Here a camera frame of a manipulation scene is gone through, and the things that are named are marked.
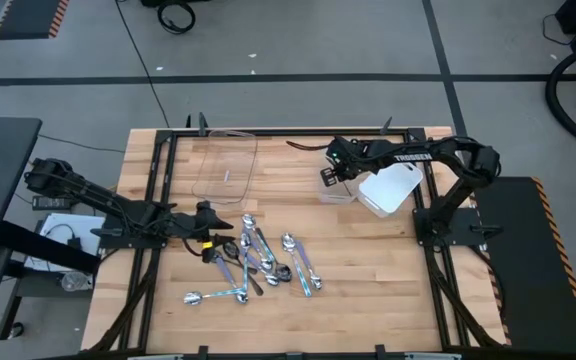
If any small hazard-striped black floor mat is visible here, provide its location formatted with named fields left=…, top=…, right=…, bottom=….
left=0, top=0, right=71, bottom=41

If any large clear plastic bin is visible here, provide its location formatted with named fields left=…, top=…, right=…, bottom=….
left=191, top=128, right=259, bottom=205

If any coiled black cable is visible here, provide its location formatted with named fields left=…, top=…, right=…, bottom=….
left=156, top=0, right=198, bottom=36

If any white board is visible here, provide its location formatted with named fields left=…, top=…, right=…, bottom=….
left=23, top=213, right=108, bottom=274

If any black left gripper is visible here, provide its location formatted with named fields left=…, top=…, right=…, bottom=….
left=172, top=201, right=237, bottom=264

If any long black floor cable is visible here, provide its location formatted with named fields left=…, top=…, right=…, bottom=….
left=114, top=0, right=171, bottom=129

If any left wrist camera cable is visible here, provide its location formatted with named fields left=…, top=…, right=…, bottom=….
left=181, top=234, right=204, bottom=257

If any small translucent plastic bin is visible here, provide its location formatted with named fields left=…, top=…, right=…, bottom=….
left=317, top=167, right=364, bottom=205

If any black aluminium table frame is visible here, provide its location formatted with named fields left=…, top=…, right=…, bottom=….
left=90, top=127, right=507, bottom=360

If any thick black hose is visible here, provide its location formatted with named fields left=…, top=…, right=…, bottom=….
left=544, top=42, right=576, bottom=155

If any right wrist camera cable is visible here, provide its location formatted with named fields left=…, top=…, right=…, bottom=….
left=286, top=139, right=332, bottom=152

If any large hazard-striped black floor mat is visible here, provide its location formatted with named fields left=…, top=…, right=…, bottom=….
left=472, top=175, right=576, bottom=355

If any black spoon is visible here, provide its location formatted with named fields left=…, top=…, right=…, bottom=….
left=255, top=254, right=293, bottom=283

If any black power adapter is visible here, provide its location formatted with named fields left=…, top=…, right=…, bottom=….
left=31, top=195, right=73, bottom=212

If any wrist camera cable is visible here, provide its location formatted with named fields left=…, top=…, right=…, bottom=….
left=286, top=139, right=332, bottom=152
left=181, top=234, right=204, bottom=257

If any clear plastic cup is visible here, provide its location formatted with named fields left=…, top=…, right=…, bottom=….
left=59, top=271, right=93, bottom=293

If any pile of metal spoons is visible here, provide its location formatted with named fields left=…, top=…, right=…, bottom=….
left=222, top=240, right=265, bottom=297

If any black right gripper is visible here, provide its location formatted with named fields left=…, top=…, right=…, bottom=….
left=320, top=135, right=369, bottom=188

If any white plastic bin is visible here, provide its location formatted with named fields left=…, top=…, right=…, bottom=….
left=356, top=162, right=424, bottom=219

